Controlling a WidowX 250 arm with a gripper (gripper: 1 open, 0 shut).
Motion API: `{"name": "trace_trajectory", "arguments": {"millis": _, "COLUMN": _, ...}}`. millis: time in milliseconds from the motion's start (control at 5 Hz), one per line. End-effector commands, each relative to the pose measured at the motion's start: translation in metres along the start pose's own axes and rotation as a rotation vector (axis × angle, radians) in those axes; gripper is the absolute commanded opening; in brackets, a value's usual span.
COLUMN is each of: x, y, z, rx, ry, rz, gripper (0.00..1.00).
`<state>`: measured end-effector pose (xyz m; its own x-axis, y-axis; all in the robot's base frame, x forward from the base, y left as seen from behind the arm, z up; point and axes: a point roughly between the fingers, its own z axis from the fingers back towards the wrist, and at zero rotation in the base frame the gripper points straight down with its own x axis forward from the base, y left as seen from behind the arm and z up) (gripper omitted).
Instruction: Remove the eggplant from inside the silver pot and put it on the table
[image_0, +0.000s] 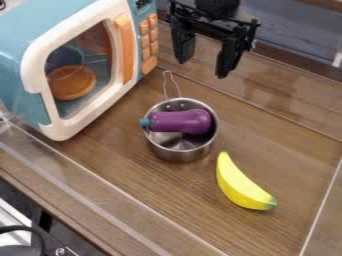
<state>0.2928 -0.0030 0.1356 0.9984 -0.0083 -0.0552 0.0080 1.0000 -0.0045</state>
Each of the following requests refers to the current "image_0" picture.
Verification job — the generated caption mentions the black cable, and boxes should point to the black cable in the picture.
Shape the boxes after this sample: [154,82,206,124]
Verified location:
[0,225,48,256]

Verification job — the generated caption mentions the yellow toy banana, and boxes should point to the yellow toy banana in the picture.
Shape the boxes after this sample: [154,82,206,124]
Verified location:
[216,152,278,211]

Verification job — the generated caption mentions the purple toy eggplant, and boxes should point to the purple toy eggplant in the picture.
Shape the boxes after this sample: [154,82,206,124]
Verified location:
[139,109,212,135]

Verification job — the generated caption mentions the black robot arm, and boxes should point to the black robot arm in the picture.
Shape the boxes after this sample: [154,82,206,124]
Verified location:
[170,0,260,79]

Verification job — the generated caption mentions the orange microwave turntable plate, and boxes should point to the orange microwave turntable plate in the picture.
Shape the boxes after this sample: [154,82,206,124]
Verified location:
[47,65,96,100]

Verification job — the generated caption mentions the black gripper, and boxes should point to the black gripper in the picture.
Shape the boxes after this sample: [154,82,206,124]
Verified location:
[170,0,260,79]

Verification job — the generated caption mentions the blue white toy microwave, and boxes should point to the blue white toy microwave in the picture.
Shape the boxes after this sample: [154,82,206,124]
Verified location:
[0,0,159,141]

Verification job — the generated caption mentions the small silver pot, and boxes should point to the small silver pot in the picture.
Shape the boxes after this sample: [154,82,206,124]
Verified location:
[140,70,219,163]

